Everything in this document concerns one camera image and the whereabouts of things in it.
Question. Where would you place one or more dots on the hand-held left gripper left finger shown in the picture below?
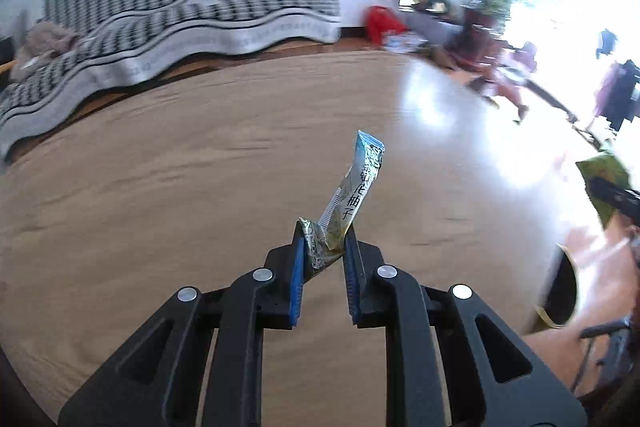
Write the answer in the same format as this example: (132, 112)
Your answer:
(298, 277)

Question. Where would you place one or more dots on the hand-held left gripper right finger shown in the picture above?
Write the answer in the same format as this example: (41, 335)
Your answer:
(351, 282)

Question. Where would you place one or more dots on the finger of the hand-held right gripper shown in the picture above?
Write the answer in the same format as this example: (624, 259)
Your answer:
(615, 197)

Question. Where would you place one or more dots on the green snack packet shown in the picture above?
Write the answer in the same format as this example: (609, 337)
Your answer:
(600, 167)

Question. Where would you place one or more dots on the light blue drink sachet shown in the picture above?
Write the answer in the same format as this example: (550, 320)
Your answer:
(350, 197)

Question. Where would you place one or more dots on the black waste bin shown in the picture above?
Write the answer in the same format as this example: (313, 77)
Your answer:
(562, 292)

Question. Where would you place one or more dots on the dark hanging clothes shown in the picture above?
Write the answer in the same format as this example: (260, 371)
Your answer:
(620, 92)

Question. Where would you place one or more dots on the black metal chair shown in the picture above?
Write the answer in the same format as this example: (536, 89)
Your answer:
(607, 357)

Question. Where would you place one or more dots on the pink plastic stool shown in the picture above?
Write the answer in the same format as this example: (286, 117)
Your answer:
(505, 77)

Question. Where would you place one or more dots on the papers on floor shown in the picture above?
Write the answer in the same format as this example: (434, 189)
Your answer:
(405, 43)

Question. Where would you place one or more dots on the grey low cabinet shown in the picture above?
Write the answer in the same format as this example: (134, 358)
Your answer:
(435, 27)

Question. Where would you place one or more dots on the red bag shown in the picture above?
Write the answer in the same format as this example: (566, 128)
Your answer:
(382, 24)

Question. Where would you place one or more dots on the checkered sofa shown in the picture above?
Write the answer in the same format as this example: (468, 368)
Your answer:
(175, 17)

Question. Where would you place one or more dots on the brown plush cloth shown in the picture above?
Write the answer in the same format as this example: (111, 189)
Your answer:
(45, 44)

